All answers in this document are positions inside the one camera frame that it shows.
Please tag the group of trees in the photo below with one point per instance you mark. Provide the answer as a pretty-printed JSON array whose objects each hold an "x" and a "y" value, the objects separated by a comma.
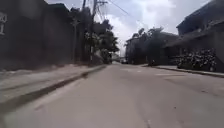
[{"x": 107, "y": 41}]

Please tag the tall utility pole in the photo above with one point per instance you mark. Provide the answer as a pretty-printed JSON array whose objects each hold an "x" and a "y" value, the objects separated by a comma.
[{"x": 93, "y": 33}]

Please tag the grey concrete road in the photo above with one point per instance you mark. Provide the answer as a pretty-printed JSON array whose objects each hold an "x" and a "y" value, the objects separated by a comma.
[{"x": 126, "y": 100}]

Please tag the dark utility pole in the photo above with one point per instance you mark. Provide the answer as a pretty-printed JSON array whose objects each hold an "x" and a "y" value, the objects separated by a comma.
[{"x": 82, "y": 36}]

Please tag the low dark building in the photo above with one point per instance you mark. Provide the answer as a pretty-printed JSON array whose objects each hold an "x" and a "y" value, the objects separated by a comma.
[{"x": 168, "y": 40}]

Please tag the dark kerb strip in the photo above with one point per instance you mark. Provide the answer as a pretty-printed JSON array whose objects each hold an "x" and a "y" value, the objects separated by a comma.
[{"x": 50, "y": 87}]

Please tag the grey concrete sidewalk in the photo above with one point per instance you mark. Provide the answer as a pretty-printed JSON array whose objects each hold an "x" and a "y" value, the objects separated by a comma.
[{"x": 30, "y": 80}]

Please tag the raised concrete sidewalk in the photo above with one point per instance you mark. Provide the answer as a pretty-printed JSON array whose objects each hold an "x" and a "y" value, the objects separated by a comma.
[{"x": 200, "y": 71}]

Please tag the dark building with roof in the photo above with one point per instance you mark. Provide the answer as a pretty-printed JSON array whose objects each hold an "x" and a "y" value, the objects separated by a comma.
[{"x": 203, "y": 20}]

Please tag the dark building wall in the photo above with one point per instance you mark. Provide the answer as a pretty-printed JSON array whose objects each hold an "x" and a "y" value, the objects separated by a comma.
[{"x": 33, "y": 33}]

